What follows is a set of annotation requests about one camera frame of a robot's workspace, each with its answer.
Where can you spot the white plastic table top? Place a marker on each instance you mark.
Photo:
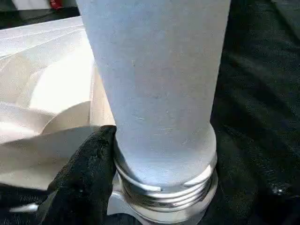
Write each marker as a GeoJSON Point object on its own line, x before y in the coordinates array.
{"type": "Point", "coordinates": [47, 93]}

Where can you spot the white plastic table leg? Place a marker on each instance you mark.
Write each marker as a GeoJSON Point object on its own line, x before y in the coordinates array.
{"type": "Point", "coordinates": [154, 93]}

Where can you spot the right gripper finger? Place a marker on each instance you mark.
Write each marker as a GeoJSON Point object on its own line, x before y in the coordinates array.
{"type": "Point", "coordinates": [82, 178]}

